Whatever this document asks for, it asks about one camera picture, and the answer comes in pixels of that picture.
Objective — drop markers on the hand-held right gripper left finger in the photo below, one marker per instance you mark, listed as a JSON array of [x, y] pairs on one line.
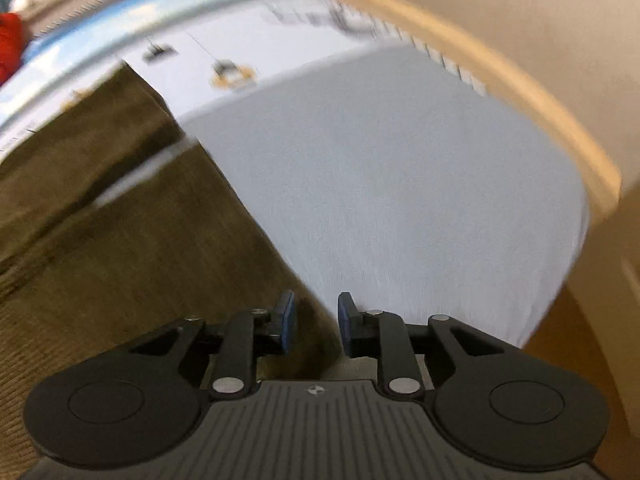
[[286, 322]]

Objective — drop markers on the red plush cloth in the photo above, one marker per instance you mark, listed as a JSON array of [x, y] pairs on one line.
[[10, 45]]

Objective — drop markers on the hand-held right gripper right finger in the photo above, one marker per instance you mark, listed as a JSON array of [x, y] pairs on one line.
[[345, 322]]

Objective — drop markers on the white printed blanket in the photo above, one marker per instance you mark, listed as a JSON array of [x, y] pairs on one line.
[[225, 40]]

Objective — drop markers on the wooden bed frame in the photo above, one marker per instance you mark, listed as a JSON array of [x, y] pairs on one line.
[[500, 65]]

